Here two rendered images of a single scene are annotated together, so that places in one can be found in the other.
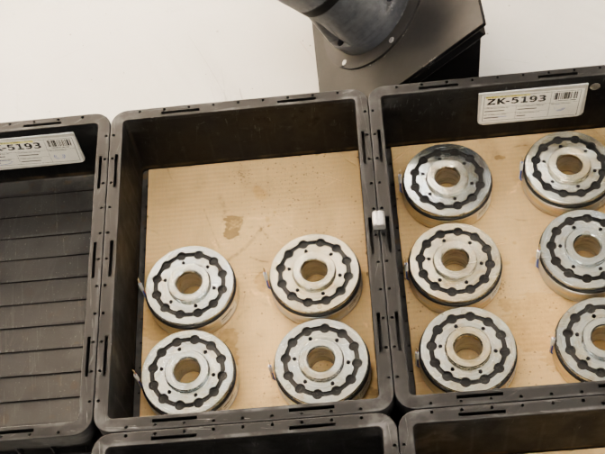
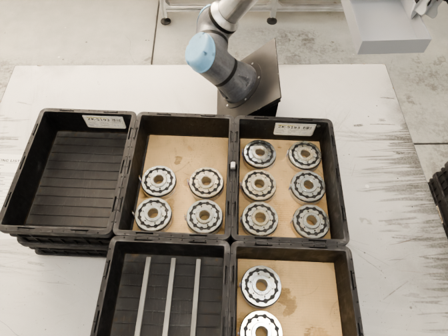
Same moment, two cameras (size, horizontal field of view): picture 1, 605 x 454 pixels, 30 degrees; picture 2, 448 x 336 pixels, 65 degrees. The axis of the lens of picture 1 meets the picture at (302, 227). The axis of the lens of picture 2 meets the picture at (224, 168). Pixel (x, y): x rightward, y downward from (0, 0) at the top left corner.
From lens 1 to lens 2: 0.23 m
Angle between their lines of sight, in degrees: 3
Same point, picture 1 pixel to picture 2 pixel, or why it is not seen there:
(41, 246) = (105, 158)
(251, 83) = (193, 108)
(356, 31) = (233, 94)
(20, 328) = (92, 188)
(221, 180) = (176, 142)
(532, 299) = (285, 201)
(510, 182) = (283, 157)
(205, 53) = (177, 95)
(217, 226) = (172, 159)
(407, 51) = (251, 104)
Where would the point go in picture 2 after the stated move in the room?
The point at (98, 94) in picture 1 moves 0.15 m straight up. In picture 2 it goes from (137, 105) to (128, 77)
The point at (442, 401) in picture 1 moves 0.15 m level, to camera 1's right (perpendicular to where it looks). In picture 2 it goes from (249, 239) to (307, 234)
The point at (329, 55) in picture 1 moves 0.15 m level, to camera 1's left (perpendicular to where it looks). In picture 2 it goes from (222, 102) to (181, 104)
